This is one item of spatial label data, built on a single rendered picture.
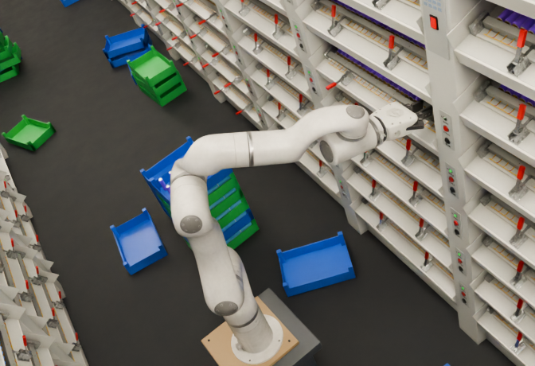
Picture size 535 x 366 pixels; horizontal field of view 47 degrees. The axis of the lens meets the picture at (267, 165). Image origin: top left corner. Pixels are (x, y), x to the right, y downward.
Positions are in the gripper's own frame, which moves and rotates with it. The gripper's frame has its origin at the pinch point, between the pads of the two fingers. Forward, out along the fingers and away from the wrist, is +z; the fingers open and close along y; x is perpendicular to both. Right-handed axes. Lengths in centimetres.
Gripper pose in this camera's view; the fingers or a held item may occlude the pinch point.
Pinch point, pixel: (421, 109)
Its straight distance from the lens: 173.8
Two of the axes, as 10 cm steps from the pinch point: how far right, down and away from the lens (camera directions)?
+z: 8.6, -3.7, 3.5
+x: 1.0, 7.9, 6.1
